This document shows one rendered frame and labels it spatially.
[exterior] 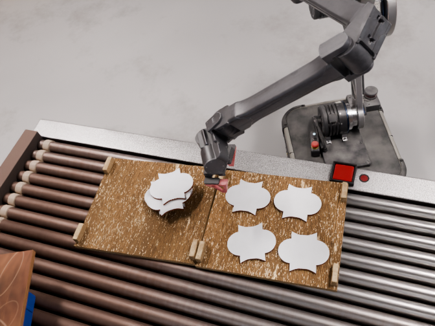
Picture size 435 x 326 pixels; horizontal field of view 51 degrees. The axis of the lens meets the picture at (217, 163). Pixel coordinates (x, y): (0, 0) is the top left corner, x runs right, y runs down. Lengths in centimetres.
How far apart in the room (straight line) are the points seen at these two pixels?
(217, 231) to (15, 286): 60
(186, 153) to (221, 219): 32
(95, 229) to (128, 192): 16
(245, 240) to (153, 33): 258
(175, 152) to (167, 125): 135
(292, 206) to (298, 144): 105
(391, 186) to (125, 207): 85
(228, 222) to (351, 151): 112
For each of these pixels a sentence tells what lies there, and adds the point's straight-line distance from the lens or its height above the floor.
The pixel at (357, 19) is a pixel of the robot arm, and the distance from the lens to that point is 105.
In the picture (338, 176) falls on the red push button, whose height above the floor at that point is 93.
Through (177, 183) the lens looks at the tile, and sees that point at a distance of 150.
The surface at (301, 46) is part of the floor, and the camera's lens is 335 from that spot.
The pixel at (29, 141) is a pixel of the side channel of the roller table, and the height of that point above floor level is 95.
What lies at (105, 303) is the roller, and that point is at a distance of 146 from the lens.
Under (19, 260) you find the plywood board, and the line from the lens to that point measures 150.
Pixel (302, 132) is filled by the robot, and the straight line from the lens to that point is 250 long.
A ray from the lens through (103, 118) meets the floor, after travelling 322.
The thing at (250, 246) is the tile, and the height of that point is 94.
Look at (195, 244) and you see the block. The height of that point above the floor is 96.
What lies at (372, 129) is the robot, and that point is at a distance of 253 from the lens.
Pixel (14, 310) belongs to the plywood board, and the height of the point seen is 104.
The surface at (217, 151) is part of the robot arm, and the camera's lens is 118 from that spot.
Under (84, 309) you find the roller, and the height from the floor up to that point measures 92.
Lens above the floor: 219
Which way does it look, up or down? 53 degrees down
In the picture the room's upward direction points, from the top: 16 degrees counter-clockwise
